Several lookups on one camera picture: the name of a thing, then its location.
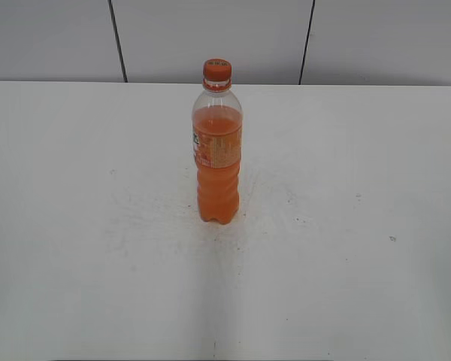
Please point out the orange bottle cap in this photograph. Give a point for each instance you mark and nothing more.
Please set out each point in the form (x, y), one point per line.
(217, 70)

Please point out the orange drink plastic bottle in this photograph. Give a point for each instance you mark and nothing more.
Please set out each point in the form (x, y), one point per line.
(217, 119)

